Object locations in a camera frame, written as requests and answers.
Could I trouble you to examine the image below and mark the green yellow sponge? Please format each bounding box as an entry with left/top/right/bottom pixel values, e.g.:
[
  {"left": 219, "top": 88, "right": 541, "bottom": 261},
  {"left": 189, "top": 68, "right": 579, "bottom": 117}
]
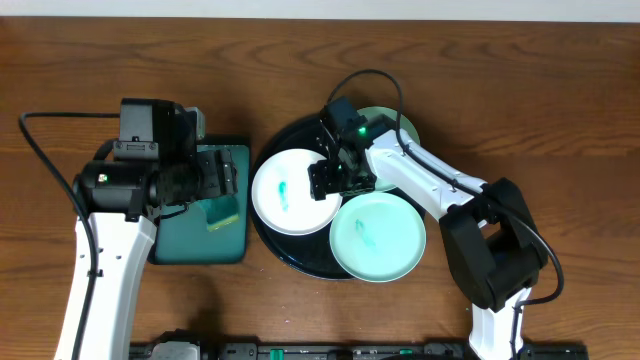
[{"left": 197, "top": 196, "right": 239, "bottom": 232}]

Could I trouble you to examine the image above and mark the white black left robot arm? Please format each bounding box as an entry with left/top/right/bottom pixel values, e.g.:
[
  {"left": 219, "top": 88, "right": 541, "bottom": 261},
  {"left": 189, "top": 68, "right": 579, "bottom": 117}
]
[{"left": 55, "top": 145, "right": 250, "bottom": 359}]

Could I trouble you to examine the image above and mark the round black tray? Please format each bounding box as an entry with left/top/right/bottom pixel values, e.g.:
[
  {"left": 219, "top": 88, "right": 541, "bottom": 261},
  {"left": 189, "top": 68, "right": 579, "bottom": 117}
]
[{"left": 250, "top": 115, "right": 353, "bottom": 280}]

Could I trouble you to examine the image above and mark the dark green rectangular tray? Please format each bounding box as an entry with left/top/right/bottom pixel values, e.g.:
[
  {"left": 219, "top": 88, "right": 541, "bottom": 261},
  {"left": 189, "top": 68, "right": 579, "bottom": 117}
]
[{"left": 148, "top": 135, "right": 251, "bottom": 265}]

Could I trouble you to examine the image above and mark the white plate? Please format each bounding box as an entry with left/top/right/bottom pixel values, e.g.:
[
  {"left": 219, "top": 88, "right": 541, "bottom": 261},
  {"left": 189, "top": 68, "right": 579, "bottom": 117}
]
[{"left": 251, "top": 149, "right": 342, "bottom": 236}]

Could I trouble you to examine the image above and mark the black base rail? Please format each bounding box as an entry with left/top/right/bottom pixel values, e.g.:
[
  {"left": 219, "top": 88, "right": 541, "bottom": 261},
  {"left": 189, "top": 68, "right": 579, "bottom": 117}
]
[{"left": 128, "top": 329, "right": 590, "bottom": 360}]

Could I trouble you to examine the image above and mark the mint green plate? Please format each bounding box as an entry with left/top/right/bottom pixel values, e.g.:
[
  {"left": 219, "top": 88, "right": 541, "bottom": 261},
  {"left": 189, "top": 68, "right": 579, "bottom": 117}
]
[
  {"left": 329, "top": 192, "right": 427, "bottom": 283},
  {"left": 358, "top": 106, "right": 421, "bottom": 192}
]

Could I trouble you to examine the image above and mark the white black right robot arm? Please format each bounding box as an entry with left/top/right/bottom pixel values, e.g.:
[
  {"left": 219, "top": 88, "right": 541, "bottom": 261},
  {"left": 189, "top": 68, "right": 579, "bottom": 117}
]
[{"left": 308, "top": 126, "right": 564, "bottom": 359}]

